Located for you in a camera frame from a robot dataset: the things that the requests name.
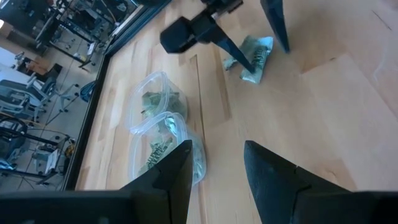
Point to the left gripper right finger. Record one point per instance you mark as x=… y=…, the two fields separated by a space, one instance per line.
x=273 y=186

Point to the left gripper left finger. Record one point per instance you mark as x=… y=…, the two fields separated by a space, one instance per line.
x=168 y=186

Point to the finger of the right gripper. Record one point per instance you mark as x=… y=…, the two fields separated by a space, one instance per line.
x=275 y=21
x=228 y=43

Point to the clear plastic container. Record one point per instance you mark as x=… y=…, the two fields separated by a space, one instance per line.
x=133 y=102
x=133 y=149

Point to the grey office chair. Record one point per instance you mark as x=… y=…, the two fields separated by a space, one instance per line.
x=25 y=93

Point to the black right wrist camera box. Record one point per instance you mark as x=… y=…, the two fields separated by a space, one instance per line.
x=180 y=34

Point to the black metal table frame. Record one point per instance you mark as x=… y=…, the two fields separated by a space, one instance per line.
x=87 y=124

